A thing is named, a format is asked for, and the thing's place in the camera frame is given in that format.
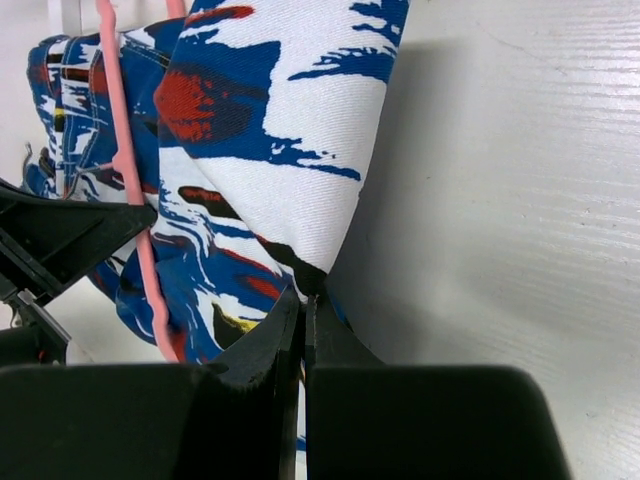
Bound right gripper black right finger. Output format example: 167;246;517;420
305;295;570;479

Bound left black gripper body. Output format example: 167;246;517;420
1;284;71;365

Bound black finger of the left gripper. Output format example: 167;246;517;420
1;181;157;306

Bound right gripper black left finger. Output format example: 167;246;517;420
1;290;300;479

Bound pink plastic hanger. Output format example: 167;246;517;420
95;0;181;363

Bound blue white red patterned trousers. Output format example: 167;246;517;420
23;1;409;364

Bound white metal clothes rack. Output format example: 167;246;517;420
47;0;91;36

